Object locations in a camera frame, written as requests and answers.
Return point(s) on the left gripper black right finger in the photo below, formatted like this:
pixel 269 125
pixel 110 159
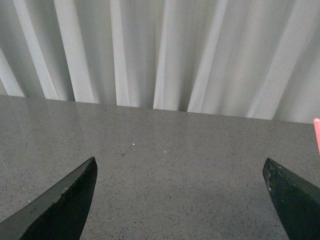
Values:
pixel 296 201

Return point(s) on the white curtain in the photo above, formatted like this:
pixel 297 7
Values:
pixel 245 58

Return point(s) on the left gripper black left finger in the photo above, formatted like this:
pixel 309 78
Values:
pixel 60 213

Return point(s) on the pink chopstick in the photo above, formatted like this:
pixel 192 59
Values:
pixel 316 124

